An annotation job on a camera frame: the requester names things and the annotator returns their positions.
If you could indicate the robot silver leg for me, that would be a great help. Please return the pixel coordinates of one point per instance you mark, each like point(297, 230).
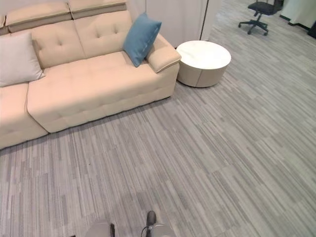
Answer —
point(98, 228)
point(158, 230)

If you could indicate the blue cushion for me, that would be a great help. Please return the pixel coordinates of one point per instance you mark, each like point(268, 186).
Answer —
point(142, 39)

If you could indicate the round white side table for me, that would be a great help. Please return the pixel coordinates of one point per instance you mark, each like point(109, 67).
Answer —
point(203, 63)

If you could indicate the robot dark right foot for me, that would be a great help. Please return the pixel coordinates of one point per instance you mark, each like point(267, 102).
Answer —
point(151, 217)

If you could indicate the white cabinet with green base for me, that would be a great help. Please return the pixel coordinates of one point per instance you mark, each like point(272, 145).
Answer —
point(300, 14)

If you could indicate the black office chair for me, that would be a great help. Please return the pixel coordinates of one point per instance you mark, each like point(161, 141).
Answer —
point(261, 12)

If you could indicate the beige leather sofa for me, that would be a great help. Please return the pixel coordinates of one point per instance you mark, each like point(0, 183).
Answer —
point(93, 84)

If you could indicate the robot silver right leg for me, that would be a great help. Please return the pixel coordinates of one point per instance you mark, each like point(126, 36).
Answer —
point(158, 230)

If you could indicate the robot silver left leg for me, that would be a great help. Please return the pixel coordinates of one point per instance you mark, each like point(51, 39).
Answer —
point(98, 228)

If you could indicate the light grey cushion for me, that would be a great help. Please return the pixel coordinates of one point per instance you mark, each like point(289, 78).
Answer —
point(16, 60)

